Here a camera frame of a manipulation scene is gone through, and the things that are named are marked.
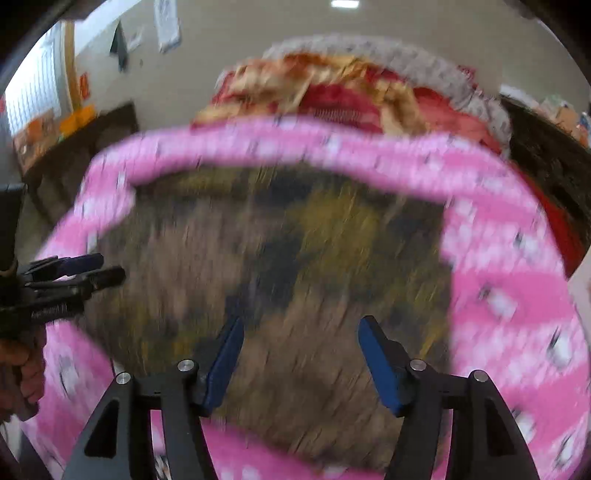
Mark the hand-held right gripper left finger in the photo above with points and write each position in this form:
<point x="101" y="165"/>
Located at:
<point x="226" y="360"/>

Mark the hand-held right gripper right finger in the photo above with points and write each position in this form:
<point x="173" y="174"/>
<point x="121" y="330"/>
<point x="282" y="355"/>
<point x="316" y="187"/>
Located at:
<point x="378" y="360"/>

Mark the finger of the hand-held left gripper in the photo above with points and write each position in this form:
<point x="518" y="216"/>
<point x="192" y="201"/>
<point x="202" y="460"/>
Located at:
<point x="74" y="265"/>
<point x="92" y="279"/>

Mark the brown patterned cloth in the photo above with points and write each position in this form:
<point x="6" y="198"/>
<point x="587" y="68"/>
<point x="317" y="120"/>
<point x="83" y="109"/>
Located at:
<point x="277" y="254"/>

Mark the person's left hand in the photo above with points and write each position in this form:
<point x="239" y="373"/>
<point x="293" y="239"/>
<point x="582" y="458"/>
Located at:
<point x="25" y="374"/>

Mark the dark wooden cabinet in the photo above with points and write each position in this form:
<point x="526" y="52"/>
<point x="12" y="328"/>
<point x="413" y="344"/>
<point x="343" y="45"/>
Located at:
<point x="83" y="157"/>

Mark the pink penguin print blanket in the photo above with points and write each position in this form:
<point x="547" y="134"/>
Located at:
<point x="508" y="300"/>

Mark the orange paper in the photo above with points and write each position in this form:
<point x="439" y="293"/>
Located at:
<point x="78" y="120"/>

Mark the window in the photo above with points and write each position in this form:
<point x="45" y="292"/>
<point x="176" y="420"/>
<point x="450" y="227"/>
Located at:
<point x="37" y="78"/>

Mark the red cloth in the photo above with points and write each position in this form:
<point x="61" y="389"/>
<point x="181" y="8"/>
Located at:
<point x="558" y="230"/>

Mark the dark hanging cloth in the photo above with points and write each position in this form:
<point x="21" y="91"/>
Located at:
<point x="120" y="46"/>

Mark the dark carved wooden headboard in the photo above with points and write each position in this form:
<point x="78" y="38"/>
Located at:
<point x="549" y="152"/>

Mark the red yellow floral blanket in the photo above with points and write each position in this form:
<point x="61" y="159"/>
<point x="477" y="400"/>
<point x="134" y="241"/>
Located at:
<point x="295" y="78"/>

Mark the colourful clutter on headboard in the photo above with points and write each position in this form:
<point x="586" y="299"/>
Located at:
<point x="558" y="113"/>

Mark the floral pillow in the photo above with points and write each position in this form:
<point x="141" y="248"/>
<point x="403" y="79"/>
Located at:
<point x="415" y="55"/>

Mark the ceiling light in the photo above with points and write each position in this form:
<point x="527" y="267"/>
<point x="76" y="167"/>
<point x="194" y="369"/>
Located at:
<point x="345" y="3"/>

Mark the wall calendar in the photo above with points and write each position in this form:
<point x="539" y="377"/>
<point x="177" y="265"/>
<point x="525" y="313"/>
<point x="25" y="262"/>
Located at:
<point x="167" y="25"/>

